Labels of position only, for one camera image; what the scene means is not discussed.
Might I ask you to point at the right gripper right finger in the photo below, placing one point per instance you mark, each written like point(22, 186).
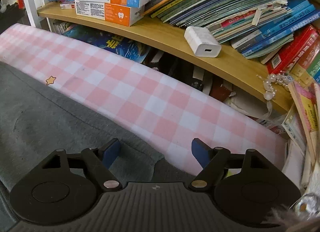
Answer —
point(213, 163)

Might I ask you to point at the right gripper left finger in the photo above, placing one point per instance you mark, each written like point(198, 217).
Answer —
point(97, 163)

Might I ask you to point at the pink checkered table mat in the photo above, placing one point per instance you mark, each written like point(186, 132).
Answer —
point(166, 113)

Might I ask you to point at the wooden bookshelf board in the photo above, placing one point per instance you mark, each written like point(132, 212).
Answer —
point(229, 65)

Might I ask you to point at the white USB charger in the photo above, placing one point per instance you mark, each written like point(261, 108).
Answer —
point(201, 42)

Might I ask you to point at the lower orange white box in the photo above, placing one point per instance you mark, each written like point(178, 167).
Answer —
point(112, 13)

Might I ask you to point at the row of leaning books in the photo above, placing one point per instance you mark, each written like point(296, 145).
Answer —
point(254, 28)

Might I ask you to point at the small red white box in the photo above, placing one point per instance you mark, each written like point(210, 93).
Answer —
point(70, 4)

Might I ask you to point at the white shelf post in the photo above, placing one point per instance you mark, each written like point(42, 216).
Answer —
point(32, 13)

